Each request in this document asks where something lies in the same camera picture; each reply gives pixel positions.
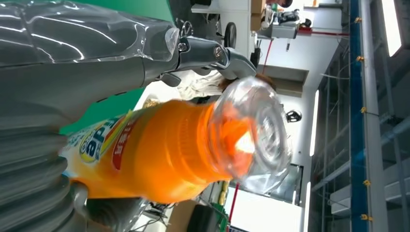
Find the white desk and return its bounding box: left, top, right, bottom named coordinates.
left=132, top=80, right=193, bottom=111

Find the black wheel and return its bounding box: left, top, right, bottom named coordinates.
left=223, top=21, right=238, bottom=49

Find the brown cardboard box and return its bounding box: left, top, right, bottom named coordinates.
left=249, top=0, right=267, bottom=32

